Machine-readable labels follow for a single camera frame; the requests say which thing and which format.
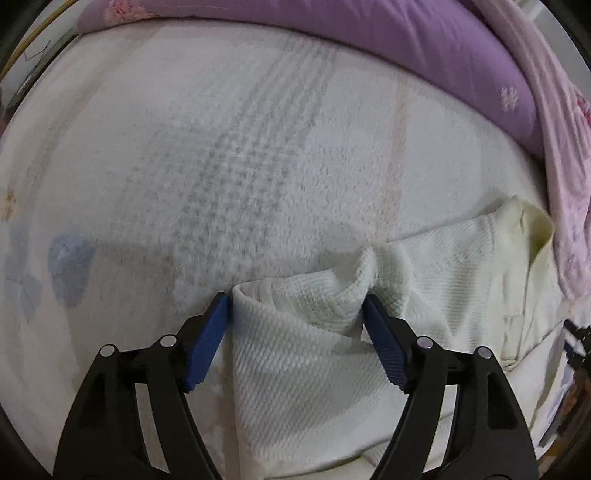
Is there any white fleece blanket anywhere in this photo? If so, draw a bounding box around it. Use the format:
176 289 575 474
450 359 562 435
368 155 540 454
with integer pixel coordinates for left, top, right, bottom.
0 21 550 480

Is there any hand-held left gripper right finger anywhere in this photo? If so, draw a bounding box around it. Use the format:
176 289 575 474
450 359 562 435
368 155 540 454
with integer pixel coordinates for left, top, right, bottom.
361 294 540 480

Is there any cream knit garment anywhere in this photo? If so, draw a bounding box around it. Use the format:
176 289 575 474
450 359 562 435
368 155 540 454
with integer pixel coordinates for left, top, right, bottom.
231 195 573 480

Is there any pink floral blanket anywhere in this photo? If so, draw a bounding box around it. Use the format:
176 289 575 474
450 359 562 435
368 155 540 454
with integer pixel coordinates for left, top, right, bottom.
475 0 591 301

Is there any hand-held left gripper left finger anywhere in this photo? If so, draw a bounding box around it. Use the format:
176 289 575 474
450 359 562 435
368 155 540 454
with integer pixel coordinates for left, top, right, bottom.
52 292 232 480

